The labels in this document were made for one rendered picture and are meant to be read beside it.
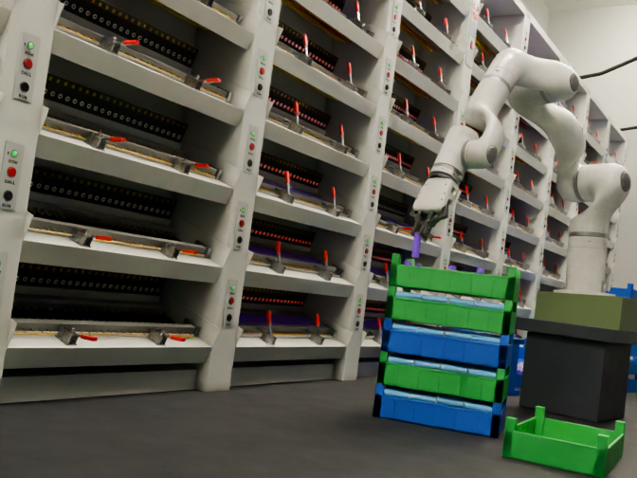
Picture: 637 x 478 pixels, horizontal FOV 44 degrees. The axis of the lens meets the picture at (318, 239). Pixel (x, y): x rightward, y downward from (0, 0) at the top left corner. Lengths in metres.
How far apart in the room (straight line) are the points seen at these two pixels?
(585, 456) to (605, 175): 1.16
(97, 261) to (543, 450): 0.99
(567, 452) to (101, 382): 0.98
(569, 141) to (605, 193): 0.20
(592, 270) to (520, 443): 1.02
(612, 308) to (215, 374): 1.20
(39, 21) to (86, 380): 0.74
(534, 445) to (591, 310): 0.91
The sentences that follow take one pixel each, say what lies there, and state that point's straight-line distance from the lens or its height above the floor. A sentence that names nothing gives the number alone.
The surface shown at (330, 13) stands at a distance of 2.41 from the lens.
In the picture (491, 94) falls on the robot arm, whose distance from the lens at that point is 2.23.
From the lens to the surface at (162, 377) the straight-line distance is 1.93.
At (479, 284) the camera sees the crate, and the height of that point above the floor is 0.35.
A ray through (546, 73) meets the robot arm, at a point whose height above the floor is 0.98.
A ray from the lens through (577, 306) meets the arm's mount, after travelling 2.54.
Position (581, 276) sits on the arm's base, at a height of 0.43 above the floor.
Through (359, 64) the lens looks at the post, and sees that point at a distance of 2.72.
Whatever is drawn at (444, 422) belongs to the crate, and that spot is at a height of 0.02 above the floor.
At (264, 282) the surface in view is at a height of 0.29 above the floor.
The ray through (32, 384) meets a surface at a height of 0.03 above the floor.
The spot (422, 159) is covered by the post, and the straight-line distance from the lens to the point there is 3.30.
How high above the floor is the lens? 0.30
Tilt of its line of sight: 3 degrees up
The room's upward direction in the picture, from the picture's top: 7 degrees clockwise
